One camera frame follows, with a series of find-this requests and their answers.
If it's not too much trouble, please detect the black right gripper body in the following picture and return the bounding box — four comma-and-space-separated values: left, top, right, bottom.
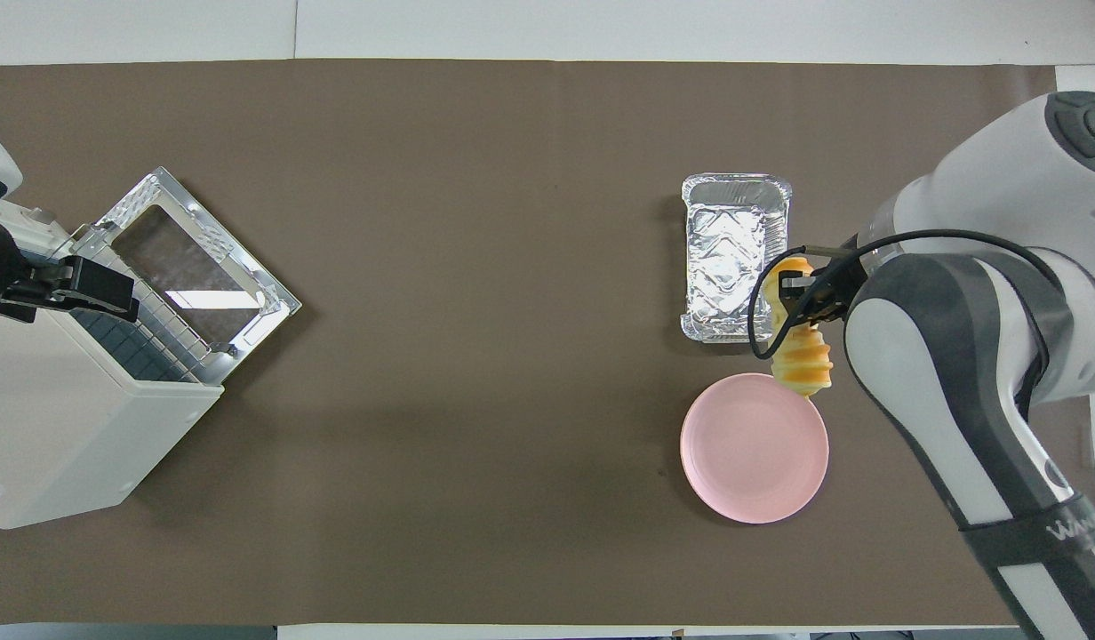
810, 233, 871, 326

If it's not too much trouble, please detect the aluminium foil tray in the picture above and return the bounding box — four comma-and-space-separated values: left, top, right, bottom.
680, 172, 793, 344

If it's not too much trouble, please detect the glass and chrome oven door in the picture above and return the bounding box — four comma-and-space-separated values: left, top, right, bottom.
94, 166, 302, 356

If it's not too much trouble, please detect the white toaster oven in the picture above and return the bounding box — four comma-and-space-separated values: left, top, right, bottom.
0, 200, 226, 531

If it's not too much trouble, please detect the pink round plate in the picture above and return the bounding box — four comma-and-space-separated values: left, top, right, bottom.
680, 372, 830, 524

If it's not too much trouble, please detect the brown paper table mat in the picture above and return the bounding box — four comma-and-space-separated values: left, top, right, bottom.
0, 59, 1095, 626

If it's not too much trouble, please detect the metal oven wire rack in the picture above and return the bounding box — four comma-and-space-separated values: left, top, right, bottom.
68, 233, 226, 385

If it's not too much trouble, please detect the black velcro cable strap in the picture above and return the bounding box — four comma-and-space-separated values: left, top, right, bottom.
956, 496, 1095, 570

